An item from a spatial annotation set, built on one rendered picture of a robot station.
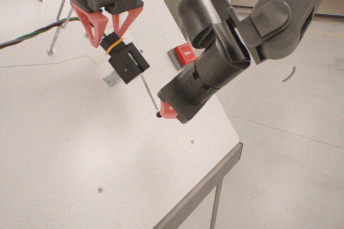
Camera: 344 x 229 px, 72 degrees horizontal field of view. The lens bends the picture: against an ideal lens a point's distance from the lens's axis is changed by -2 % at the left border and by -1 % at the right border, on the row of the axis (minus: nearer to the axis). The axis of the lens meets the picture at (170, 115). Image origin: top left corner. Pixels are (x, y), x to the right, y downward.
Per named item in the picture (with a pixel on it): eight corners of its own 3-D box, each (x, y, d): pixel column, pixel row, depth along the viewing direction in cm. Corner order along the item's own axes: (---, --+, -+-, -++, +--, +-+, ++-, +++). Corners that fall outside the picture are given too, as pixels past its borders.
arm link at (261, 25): (297, 18, 24) (295, 44, 32) (248, -62, 27) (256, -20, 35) (198, 74, 29) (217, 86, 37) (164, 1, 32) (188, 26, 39)
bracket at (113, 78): (110, 88, 48) (120, 78, 44) (102, 78, 48) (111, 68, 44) (125, 77, 51) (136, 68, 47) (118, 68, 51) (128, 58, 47)
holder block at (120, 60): (126, 85, 45) (135, 76, 42) (107, 60, 44) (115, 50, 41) (140, 74, 47) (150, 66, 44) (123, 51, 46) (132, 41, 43)
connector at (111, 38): (117, 63, 44) (121, 58, 42) (98, 43, 43) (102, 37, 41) (127, 55, 46) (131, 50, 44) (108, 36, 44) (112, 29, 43)
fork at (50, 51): (58, 53, 44) (79, 6, 33) (49, 58, 43) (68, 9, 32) (50, 45, 44) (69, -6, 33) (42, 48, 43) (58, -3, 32)
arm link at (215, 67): (234, 66, 28) (263, 63, 31) (210, 19, 29) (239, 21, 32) (200, 94, 33) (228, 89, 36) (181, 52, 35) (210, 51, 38)
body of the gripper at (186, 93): (153, 95, 37) (176, 69, 31) (188, 67, 43) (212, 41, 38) (182, 126, 37) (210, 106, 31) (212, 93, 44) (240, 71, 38)
